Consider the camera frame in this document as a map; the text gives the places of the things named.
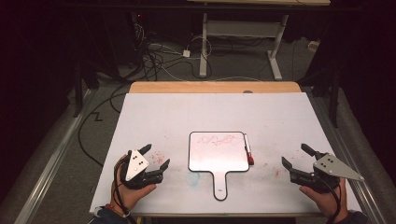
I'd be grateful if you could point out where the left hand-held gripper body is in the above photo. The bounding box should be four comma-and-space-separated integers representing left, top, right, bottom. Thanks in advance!
120, 149, 164, 190

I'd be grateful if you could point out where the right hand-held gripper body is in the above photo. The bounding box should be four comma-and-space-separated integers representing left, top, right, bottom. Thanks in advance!
289, 151, 365, 194

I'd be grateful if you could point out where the white marker with red cap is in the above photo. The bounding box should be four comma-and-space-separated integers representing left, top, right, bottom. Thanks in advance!
243, 133, 255, 166

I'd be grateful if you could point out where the white handheld whiteboard paddle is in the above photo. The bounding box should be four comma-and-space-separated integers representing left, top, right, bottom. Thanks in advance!
188, 131, 251, 202

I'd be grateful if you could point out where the person's left hand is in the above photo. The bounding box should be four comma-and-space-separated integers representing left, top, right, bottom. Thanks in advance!
110, 154, 158, 216

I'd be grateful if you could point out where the person's right hand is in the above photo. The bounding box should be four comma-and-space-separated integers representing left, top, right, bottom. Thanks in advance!
299, 177, 349, 219

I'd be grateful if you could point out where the large white table board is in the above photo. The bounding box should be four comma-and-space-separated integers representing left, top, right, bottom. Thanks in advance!
89, 91, 362, 217

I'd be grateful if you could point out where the black metal stand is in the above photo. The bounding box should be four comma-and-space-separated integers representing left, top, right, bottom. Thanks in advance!
298, 62, 344, 129
73, 60, 101, 119

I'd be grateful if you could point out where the grey metal floor rail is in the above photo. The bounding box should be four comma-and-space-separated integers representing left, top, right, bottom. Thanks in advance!
12, 88, 94, 224
306, 91, 387, 224

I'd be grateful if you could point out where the right hand-held gripper black cable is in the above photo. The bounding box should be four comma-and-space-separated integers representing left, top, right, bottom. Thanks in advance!
317, 176, 344, 224

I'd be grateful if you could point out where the hand-held gripper black cable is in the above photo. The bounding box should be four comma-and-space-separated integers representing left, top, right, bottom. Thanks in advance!
317, 176, 344, 224
112, 155, 138, 224

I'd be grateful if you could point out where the left hand-held gripper black cable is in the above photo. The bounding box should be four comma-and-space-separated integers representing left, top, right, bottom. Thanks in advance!
112, 155, 138, 224

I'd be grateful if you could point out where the long black floor cable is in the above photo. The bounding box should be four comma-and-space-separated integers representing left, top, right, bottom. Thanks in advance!
77, 83, 132, 167

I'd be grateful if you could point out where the tangle of floor cables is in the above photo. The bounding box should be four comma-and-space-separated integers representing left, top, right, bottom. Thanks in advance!
130, 12, 214, 82

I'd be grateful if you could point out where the white metal desk frame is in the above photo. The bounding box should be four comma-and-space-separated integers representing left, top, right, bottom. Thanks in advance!
199, 12, 289, 81

